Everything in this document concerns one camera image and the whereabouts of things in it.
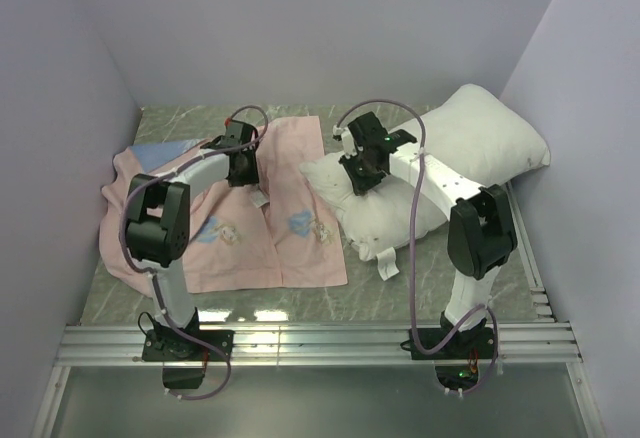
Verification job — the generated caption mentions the pink cartoon pillowcase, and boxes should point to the pink cartoon pillowcase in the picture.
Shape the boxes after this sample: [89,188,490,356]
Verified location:
[98,115,349,296]

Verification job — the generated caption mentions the white pillow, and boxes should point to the white pillow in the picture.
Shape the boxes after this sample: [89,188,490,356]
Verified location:
[299,84,551,264]

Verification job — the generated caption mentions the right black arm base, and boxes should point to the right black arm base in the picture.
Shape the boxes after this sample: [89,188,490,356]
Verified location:
[400,322,499,398]

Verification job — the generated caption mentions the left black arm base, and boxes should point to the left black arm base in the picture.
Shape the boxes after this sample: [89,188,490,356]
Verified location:
[138,312,235,401]

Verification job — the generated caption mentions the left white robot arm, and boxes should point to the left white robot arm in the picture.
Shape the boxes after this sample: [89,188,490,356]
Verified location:
[119,119,266,360]

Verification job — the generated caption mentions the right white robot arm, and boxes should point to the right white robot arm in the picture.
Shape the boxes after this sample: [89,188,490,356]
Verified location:
[332,112,517,358]

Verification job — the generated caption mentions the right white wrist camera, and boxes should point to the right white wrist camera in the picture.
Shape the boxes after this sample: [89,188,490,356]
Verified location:
[332,125,358,157]

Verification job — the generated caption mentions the side aluminium rail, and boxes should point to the side aluminium rail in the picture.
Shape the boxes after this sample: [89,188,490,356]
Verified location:
[505,182,557,323]

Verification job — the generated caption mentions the aluminium mounting rail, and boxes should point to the aluminium mounting rail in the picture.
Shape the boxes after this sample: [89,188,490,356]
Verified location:
[54,322,582,367]

